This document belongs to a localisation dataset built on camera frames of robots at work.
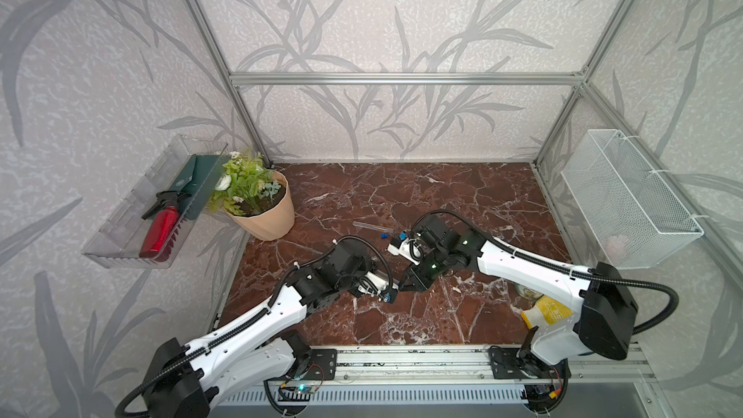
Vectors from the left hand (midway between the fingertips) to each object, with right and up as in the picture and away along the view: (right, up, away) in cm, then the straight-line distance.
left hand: (377, 262), depth 78 cm
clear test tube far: (0, +6, +24) cm, 24 cm away
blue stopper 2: (+3, -4, -14) cm, 15 cm away
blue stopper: (+1, +4, +20) cm, 21 cm away
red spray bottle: (-45, +15, -17) cm, 50 cm away
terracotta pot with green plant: (-38, +18, +9) cm, 43 cm away
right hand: (+6, -4, -4) cm, 8 cm away
